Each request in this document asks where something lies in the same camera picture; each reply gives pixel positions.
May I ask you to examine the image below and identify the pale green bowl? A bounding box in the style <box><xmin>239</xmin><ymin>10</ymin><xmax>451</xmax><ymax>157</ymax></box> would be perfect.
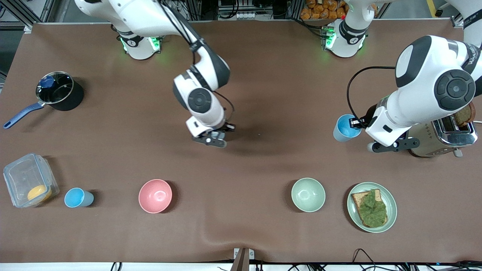
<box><xmin>291</xmin><ymin>178</ymin><xmax>326</xmax><ymax>213</ymax></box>

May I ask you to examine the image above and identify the clear plastic food container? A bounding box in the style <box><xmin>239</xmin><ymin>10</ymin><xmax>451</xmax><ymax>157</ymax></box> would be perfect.
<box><xmin>3</xmin><ymin>153</ymin><xmax>60</xmax><ymax>209</ymax></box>

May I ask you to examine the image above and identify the brown bread slice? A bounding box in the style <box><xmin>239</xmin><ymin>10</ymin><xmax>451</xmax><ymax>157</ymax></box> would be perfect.
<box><xmin>454</xmin><ymin>102</ymin><xmax>476</xmax><ymax>128</ymax></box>

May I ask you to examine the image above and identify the long white power strip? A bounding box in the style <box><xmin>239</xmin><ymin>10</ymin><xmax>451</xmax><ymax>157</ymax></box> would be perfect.
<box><xmin>218</xmin><ymin>11</ymin><xmax>252</xmax><ymax>20</ymax></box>

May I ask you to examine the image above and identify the brown table mat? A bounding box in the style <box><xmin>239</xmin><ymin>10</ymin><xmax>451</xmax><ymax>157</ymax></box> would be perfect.
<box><xmin>0</xmin><ymin>19</ymin><xmax>482</xmax><ymax>264</ymax></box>

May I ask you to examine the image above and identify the black saucepan with blue handle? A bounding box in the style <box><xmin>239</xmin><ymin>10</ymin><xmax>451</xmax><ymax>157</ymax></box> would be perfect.
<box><xmin>3</xmin><ymin>71</ymin><xmax>85</xmax><ymax>129</ymax></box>

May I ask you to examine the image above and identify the pink bowl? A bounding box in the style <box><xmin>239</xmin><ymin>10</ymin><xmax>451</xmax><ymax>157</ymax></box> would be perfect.
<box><xmin>138</xmin><ymin>179</ymin><xmax>173</xmax><ymax>214</ymax></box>

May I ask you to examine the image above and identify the glass lid with blue knob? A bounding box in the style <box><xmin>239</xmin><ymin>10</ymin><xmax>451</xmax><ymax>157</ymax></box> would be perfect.
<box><xmin>36</xmin><ymin>72</ymin><xmax>74</xmax><ymax>105</ymax></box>

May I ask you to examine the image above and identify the green lettuce leaf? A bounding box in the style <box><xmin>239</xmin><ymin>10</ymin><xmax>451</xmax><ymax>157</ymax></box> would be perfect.
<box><xmin>357</xmin><ymin>189</ymin><xmax>387</xmax><ymax>228</ymax></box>

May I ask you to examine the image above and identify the brown toast slice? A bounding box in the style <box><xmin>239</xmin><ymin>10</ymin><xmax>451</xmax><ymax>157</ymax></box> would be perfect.
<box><xmin>351</xmin><ymin>189</ymin><xmax>388</xmax><ymax>228</ymax></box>

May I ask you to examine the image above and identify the bag of orange buns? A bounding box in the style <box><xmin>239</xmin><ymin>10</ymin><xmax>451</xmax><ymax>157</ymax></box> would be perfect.
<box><xmin>300</xmin><ymin>0</ymin><xmax>349</xmax><ymax>20</ymax></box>

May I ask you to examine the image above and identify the beige chrome toaster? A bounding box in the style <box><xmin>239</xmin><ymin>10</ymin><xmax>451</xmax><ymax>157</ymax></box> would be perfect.
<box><xmin>407</xmin><ymin>113</ymin><xmax>479</xmax><ymax>158</ymax></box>

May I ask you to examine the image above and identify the pale green plate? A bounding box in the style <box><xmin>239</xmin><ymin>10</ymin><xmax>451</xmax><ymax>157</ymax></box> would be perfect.
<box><xmin>347</xmin><ymin>182</ymin><xmax>398</xmax><ymax>233</ymax></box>

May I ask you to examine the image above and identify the black looped cable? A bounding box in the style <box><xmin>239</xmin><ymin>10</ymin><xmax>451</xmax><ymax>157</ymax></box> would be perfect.
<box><xmin>352</xmin><ymin>248</ymin><xmax>377</xmax><ymax>268</ymax></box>

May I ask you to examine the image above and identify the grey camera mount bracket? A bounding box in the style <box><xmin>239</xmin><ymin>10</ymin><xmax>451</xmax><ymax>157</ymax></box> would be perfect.
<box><xmin>230</xmin><ymin>248</ymin><xmax>255</xmax><ymax>271</ymax></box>

